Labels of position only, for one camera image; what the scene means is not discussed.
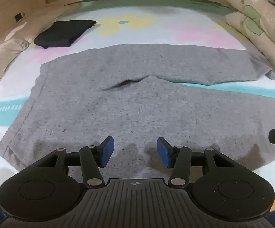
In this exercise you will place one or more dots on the black folded cloth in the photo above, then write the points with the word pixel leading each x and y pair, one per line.
pixel 61 33

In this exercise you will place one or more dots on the dark headboard socket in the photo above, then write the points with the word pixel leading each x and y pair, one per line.
pixel 18 17

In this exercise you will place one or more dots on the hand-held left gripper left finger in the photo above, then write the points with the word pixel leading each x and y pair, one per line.
pixel 107 150

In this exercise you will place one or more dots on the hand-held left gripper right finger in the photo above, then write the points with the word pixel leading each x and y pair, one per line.
pixel 164 152

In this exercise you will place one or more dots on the floral pastel bed sheet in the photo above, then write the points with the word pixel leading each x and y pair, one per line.
pixel 156 27

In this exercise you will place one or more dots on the beige leaf-print quilt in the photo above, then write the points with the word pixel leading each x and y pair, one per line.
pixel 258 23

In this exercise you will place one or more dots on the grey pants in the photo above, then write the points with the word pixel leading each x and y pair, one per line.
pixel 137 104

